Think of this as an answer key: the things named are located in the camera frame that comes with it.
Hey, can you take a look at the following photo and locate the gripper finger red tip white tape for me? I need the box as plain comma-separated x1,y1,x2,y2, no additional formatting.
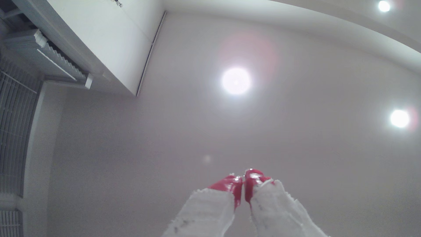
245,169,330,237
161,174,243,237

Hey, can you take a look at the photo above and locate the raised white slatted blind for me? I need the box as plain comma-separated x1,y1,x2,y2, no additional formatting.
3,29,94,90

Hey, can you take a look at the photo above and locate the white air conditioner unit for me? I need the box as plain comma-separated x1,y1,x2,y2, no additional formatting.
13,0,166,97

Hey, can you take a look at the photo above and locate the grey lowered window blind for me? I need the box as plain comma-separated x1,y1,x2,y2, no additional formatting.
0,56,43,198

